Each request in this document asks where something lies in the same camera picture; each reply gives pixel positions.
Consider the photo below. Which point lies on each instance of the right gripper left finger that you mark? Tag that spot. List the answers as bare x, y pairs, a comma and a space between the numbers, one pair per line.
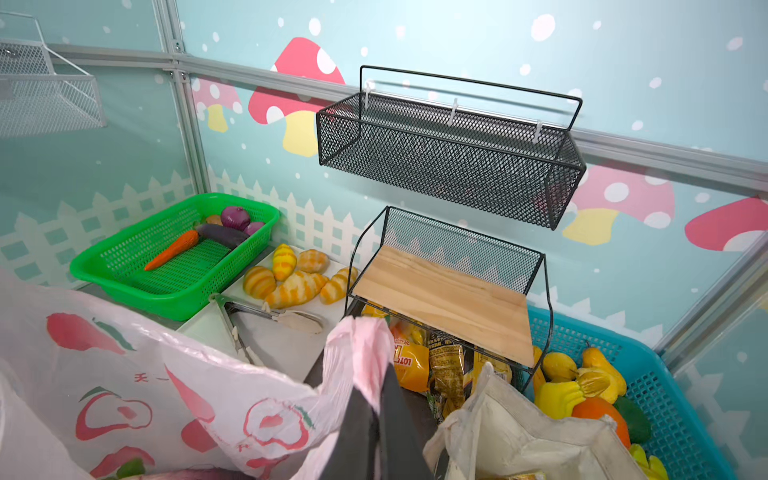
354, 454

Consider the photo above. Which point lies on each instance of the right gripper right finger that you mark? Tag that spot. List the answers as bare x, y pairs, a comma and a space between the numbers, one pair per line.
401, 455

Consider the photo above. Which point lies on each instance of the canvas tote bag leaf print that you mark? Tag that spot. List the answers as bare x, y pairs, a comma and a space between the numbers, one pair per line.
499, 433

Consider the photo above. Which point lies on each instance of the pink plastic grocery bag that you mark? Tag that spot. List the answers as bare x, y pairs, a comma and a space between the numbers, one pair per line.
92, 390

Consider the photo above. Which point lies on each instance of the yellow noodle snack packet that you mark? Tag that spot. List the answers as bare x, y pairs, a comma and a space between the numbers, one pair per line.
447, 369

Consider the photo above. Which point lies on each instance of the orange yellow candy bag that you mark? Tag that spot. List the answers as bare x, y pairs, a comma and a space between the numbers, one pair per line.
411, 356

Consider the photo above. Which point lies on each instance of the white bread tray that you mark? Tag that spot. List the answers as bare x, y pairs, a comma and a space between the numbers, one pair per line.
279, 347

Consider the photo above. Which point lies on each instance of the yellow banana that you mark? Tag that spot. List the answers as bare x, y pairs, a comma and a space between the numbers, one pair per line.
558, 400

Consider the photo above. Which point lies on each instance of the striped bread roll middle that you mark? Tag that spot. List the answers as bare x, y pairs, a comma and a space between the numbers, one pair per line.
299, 288

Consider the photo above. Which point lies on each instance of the striped bread roll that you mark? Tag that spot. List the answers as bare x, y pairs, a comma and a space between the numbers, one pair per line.
299, 288
284, 262

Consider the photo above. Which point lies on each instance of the orange fruit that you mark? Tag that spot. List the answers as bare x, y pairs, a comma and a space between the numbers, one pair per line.
596, 408

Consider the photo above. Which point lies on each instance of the bread roll front left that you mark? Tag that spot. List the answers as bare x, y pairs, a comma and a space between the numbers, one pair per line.
259, 282

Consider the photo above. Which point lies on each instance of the round bread roll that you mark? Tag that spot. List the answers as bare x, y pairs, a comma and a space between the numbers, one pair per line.
312, 261

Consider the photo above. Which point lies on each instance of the striped bread roll left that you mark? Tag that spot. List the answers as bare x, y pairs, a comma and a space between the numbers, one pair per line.
284, 262

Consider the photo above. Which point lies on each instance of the purple onion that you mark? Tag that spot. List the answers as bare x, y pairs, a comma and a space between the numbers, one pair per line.
235, 218
253, 227

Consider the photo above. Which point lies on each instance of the purple eggplant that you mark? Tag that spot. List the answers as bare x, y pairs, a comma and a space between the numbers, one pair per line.
226, 236

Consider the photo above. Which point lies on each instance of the green plastic basket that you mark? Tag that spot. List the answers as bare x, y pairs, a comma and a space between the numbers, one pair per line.
170, 263

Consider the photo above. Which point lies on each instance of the teal plastic basket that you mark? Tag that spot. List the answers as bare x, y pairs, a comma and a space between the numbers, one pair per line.
679, 439

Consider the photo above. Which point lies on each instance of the black wire shelf rack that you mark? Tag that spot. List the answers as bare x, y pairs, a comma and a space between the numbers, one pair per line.
446, 278

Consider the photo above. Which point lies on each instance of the black mesh wall basket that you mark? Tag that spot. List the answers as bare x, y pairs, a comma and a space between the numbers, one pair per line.
520, 169

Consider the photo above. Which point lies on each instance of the white wire wall basket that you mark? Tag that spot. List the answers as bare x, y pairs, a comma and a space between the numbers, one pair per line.
42, 92

